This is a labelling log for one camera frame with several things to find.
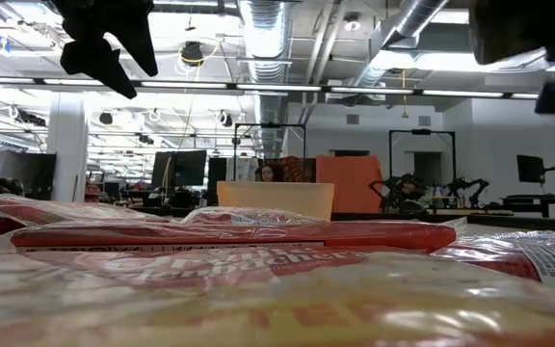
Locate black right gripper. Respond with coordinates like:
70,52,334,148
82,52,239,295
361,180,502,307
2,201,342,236
468,0,555,67

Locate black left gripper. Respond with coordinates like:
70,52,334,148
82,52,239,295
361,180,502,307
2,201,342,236
50,0,159,100

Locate Orville Redenbacher's popcorn bag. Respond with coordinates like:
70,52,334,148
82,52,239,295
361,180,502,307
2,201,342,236
0,243,555,347
0,194,172,237
180,205,330,227
434,229,555,293
10,216,467,254

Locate white building pillar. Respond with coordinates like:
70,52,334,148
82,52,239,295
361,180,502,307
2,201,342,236
47,91,90,202

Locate black computer monitor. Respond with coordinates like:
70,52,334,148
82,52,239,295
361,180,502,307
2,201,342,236
150,149,208,189

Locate dark partition panel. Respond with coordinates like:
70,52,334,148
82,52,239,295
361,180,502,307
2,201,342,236
0,151,59,201

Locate black cabinet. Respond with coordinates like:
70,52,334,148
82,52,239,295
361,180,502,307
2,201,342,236
206,156,228,207

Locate long light bar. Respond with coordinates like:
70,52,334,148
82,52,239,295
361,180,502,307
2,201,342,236
0,75,555,101

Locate black desk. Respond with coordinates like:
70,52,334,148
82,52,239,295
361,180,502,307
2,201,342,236
501,194,555,218

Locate person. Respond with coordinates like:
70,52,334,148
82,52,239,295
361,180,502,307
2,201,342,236
259,163,279,183

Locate red patterned fabric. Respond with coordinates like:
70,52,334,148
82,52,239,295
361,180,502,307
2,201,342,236
277,156,317,183

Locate translucent orange plastic basket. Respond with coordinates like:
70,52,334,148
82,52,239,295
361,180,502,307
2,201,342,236
216,180,335,222

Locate orange-red fabric panel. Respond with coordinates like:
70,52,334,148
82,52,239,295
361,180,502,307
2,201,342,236
315,154,384,214

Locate slanted silver air duct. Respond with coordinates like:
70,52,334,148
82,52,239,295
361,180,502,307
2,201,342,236
352,0,452,91

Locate black metal frame stand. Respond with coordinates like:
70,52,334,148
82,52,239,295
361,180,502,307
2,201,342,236
387,128,457,194
232,122,307,182

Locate round silver air duct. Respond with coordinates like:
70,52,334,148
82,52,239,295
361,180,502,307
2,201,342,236
237,0,294,158

